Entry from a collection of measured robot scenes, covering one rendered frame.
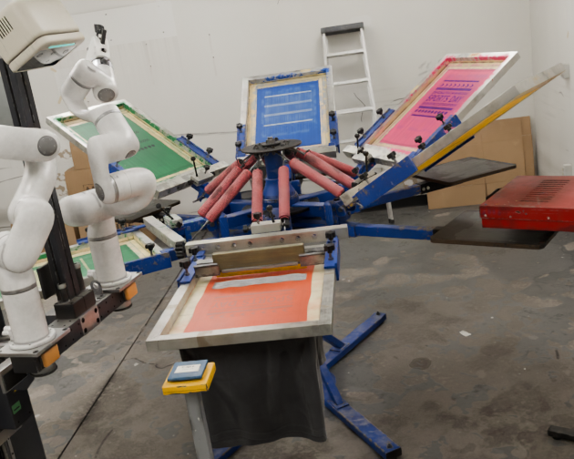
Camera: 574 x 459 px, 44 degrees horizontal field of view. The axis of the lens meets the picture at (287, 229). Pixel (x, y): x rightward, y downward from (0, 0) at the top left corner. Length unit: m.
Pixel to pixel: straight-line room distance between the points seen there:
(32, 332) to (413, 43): 5.23
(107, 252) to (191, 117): 4.65
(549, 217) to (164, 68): 4.84
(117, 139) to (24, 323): 0.56
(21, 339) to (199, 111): 5.05
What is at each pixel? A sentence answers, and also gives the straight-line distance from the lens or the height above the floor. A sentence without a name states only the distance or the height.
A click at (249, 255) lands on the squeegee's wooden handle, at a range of 2.75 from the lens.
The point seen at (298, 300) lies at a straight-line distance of 2.48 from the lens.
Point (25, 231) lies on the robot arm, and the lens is 1.93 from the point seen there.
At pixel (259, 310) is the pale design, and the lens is 2.45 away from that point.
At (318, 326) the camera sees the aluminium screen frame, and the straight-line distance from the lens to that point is 2.19.
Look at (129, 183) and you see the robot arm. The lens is 2.08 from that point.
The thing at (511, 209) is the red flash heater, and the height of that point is 1.10.
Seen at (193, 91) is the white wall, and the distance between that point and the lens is 6.91.
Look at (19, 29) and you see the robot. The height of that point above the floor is 1.95.
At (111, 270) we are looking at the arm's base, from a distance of 2.40.
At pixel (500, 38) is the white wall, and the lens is 6.85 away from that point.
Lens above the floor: 1.88
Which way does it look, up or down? 16 degrees down
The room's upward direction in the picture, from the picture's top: 9 degrees counter-clockwise
